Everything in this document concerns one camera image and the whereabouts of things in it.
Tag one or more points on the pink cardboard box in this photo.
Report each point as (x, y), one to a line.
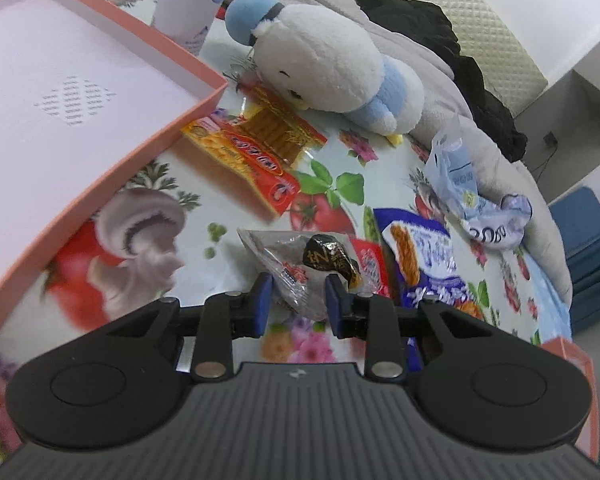
(572, 355)

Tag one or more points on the golden strip snack packet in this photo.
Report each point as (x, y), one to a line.
(275, 130)

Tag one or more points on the clear packet with dark candy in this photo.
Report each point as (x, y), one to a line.
(290, 265)

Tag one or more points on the grey blanket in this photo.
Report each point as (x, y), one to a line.
(547, 250)

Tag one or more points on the pink box lid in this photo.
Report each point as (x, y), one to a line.
(55, 110)

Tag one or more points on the white and blue plush toy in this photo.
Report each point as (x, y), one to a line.
(320, 55)

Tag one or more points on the blue snack packet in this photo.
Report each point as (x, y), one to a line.
(430, 260)

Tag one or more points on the red and yellow snack packet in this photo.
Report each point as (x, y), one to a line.
(250, 160)

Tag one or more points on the white and blue tube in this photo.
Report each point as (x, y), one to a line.
(190, 5)

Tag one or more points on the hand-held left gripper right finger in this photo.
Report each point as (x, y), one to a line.
(336, 305)

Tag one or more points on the cream quilted headboard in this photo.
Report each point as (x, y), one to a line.
(495, 35)

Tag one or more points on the black clothing pile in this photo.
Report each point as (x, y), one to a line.
(430, 25)

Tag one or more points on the crumpled blue white plastic bag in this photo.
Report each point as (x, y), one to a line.
(460, 180)

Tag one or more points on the red snack packet white logo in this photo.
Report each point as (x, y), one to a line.
(372, 265)

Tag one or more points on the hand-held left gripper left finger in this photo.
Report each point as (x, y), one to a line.
(261, 305)

